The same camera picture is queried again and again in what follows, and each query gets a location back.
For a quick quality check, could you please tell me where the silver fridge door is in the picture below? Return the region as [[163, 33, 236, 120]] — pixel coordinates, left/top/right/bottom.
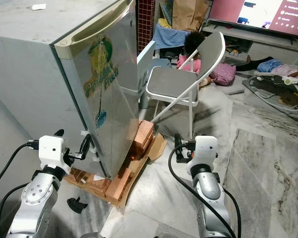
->
[[54, 0, 142, 179]]

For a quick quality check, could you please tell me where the grey mini fridge body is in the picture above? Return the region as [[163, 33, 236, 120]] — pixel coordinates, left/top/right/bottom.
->
[[0, 0, 127, 179]]

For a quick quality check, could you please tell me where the orange clay brick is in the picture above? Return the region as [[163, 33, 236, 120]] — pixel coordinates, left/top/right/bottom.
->
[[104, 166, 135, 203], [132, 120, 155, 159], [70, 169, 107, 191]]

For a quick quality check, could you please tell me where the small black floor object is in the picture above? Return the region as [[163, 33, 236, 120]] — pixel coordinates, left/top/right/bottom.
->
[[67, 197, 89, 215]]

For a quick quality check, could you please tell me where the grey metal folding chair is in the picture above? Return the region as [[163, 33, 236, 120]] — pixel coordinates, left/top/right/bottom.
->
[[139, 31, 226, 139]]

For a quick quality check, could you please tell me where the green yellow fruit sticker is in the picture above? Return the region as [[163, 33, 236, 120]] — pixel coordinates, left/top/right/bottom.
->
[[84, 40, 117, 127]]

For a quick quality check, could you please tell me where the purple dotted bag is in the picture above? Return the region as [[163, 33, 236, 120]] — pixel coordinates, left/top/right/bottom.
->
[[211, 63, 236, 86]]

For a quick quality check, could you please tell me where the child in pink clothes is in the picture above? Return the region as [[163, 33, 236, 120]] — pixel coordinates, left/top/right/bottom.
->
[[176, 31, 212, 75]]

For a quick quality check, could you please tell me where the blue towel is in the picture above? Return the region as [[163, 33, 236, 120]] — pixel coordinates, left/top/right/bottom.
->
[[153, 25, 189, 50]]

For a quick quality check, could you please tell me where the grey baby bouncer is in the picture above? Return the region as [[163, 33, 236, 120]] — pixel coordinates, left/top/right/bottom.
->
[[241, 59, 298, 117]]

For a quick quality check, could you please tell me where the blue pink cloth bundle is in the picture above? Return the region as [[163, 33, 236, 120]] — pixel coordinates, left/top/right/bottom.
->
[[256, 59, 298, 77]]

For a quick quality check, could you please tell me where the red lattice panel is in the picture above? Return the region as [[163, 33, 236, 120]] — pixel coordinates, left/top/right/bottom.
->
[[137, 0, 155, 55]]

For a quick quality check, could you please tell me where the brown paper bag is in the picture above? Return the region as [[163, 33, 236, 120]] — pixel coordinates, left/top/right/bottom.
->
[[171, 0, 210, 31]]

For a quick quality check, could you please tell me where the white television stand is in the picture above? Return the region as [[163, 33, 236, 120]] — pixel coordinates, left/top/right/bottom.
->
[[204, 22, 298, 67]]

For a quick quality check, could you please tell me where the colourful picture book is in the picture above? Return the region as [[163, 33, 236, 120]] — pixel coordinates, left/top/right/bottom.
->
[[159, 0, 174, 25]]

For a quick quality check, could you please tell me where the television with maroon screen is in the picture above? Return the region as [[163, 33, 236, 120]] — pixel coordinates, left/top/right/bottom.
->
[[209, 0, 298, 38]]

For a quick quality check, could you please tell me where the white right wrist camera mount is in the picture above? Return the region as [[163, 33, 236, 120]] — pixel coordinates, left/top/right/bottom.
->
[[191, 135, 218, 167]]

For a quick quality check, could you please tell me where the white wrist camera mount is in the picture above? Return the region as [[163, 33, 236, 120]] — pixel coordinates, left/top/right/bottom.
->
[[39, 136, 70, 173], [191, 135, 218, 167]]

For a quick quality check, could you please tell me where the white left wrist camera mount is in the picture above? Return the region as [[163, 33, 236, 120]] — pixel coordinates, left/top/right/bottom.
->
[[39, 136, 70, 173]]

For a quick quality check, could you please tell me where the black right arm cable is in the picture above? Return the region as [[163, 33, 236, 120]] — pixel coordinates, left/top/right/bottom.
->
[[169, 143, 241, 238]]

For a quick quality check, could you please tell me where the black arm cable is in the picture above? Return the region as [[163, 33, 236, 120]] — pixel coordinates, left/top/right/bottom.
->
[[169, 143, 241, 238], [0, 140, 40, 238]]

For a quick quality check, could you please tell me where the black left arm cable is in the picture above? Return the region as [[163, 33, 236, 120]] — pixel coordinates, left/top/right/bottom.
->
[[0, 140, 40, 238]]

